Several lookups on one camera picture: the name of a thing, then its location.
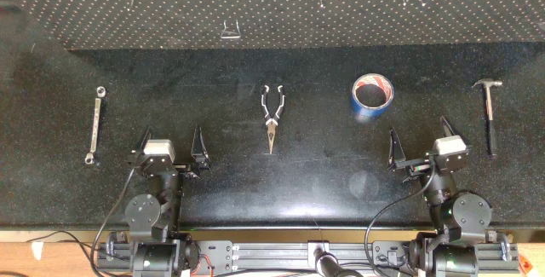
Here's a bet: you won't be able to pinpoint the roll of blue tape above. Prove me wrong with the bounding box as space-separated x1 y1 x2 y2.
350 72 395 119

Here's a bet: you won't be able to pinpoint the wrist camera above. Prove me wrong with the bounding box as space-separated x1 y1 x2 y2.
432 135 468 157
142 139 176 163

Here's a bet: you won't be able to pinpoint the mounting rail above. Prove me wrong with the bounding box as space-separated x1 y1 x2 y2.
95 229 523 277

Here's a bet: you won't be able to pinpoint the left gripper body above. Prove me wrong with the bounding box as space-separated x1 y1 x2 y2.
129 151 201 180

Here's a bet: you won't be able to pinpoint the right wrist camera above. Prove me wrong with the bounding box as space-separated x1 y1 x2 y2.
432 135 468 157

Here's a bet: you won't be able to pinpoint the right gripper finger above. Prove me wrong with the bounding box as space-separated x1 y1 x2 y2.
439 115 471 148
387 126 408 170

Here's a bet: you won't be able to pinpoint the thin black wire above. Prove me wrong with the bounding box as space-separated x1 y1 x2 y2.
25 229 97 255

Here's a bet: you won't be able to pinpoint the black and white pliers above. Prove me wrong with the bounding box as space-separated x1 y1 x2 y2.
260 84 286 155

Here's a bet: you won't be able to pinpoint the black pegboard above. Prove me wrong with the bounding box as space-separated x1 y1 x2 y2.
0 0 545 51

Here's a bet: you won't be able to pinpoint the black cable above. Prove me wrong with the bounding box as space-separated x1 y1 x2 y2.
89 168 136 277
364 164 438 277

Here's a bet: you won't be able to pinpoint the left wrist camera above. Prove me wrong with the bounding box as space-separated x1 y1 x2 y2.
142 139 176 163

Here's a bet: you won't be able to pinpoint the orange tag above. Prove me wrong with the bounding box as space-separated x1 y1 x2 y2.
519 254 536 276

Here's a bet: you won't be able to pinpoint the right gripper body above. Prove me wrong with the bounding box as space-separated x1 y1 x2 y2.
387 148 471 183

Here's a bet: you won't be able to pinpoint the wrench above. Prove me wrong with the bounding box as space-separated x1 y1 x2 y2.
83 85 107 166

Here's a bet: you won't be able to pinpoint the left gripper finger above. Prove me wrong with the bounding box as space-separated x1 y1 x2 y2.
135 126 153 153
190 124 212 171

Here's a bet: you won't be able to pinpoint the hammer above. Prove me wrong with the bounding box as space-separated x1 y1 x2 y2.
471 78 504 159

